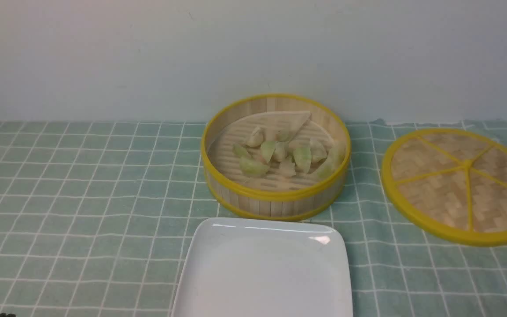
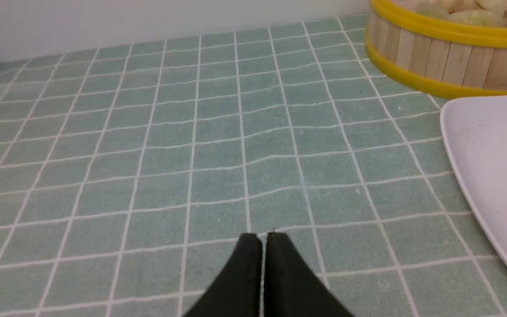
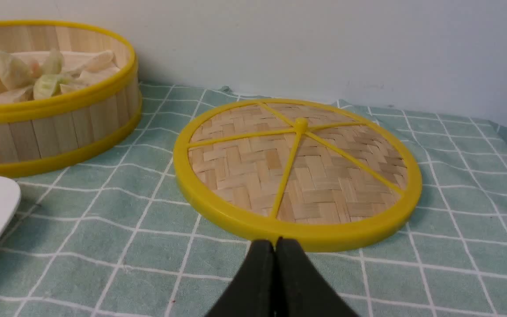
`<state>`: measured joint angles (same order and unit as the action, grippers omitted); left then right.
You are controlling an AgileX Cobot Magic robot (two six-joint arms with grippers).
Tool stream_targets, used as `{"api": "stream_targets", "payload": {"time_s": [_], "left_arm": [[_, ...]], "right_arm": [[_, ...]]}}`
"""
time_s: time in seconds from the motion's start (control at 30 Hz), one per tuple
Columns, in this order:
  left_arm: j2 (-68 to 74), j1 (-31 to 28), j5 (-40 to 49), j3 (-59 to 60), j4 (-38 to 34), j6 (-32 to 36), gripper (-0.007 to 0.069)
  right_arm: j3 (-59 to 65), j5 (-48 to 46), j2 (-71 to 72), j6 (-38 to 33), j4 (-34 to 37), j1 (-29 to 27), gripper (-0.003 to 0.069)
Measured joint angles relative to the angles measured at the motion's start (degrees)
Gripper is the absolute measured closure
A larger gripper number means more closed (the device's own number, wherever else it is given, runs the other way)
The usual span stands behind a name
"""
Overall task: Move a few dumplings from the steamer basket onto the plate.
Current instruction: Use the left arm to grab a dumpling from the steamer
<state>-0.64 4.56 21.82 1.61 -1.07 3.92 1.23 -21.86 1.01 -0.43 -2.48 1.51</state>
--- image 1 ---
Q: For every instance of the green dumpling small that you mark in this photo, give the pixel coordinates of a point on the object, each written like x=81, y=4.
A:
x=240, y=151

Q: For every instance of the white square plate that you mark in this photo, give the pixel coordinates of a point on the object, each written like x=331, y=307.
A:
x=238, y=267

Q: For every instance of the green dumpling front left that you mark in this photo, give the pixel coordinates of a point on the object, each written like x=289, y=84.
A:
x=252, y=168

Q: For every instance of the pale dumpling back left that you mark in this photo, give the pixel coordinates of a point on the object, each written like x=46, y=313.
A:
x=256, y=138

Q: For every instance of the pale dumpling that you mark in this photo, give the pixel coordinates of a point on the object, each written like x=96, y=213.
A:
x=287, y=167
x=256, y=138
x=318, y=151

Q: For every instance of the bamboo steamer basket yellow rim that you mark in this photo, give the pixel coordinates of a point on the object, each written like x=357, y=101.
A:
x=291, y=121

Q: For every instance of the pale dumpling front centre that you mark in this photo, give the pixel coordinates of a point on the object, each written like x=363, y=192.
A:
x=287, y=167

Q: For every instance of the green dumpling right centre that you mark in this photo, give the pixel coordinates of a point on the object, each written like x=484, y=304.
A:
x=302, y=156

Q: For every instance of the pale dumpling right back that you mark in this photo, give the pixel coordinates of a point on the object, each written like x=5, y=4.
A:
x=318, y=151

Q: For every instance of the green dumpling far right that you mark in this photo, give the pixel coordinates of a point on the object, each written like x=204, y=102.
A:
x=334, y=158

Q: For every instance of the green checkered tablecloth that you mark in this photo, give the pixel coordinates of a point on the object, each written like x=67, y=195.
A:
x=96, y=219

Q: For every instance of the woven bamboo steamer lid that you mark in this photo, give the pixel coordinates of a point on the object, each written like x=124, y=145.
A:
x=451, y=183

